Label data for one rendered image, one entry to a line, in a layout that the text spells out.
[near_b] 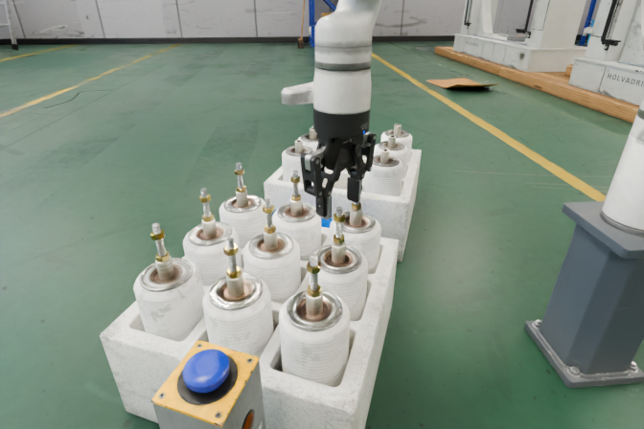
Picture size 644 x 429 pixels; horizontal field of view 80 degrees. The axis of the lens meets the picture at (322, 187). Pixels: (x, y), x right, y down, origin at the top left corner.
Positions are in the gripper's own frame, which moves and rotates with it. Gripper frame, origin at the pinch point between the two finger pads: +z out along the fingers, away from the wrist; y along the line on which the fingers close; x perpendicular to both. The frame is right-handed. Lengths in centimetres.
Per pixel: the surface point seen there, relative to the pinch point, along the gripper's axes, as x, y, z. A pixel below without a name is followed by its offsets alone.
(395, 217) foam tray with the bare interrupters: 9.9, 35.0, 22.4
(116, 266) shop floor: 62, -15, 36
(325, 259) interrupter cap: 1.4, -1.6, 10.4
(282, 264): 6.4, -6.4, 11.3
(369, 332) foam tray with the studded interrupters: -9.0, -3.4, 17.7
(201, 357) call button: -6.7, -28.1, 2.6
